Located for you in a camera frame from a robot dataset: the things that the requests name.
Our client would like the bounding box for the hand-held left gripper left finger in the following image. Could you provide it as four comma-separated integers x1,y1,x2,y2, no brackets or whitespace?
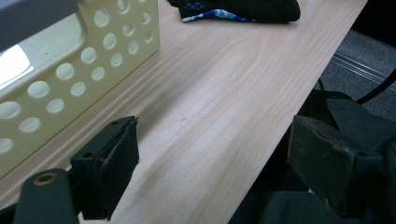
70,115,140,221

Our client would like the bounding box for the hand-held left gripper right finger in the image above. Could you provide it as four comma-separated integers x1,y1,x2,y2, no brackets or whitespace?
287,114,396,218

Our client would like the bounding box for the cream perforated plastic basket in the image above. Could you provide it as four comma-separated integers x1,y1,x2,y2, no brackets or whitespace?
0,0,162,179

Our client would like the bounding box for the black sock with blue pattern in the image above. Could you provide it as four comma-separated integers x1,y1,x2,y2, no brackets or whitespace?
167,0,302,23

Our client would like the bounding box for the black chair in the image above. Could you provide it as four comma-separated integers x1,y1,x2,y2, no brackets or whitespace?
228,89,396,224

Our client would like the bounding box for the black cable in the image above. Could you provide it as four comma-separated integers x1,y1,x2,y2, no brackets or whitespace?
317,68,396,105

